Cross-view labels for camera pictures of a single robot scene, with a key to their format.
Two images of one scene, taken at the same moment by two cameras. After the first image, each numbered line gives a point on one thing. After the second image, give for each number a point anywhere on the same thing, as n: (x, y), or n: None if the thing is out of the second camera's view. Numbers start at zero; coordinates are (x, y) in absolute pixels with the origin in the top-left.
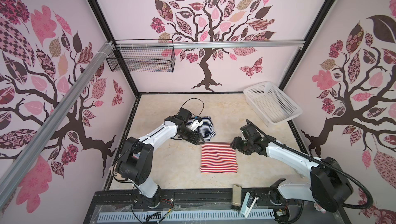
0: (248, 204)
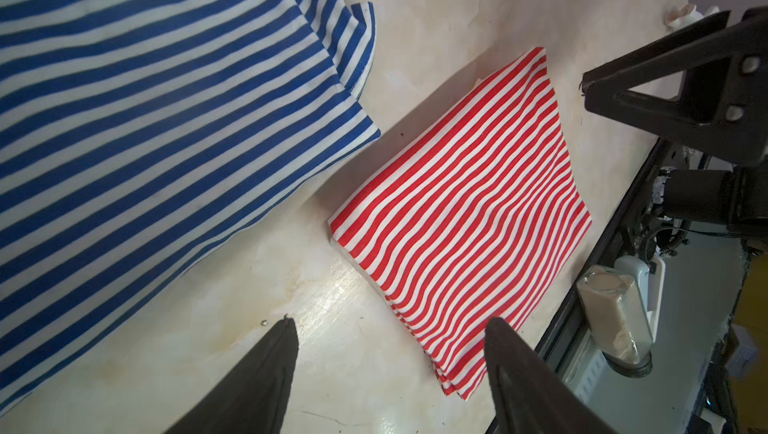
0: (650, 277)
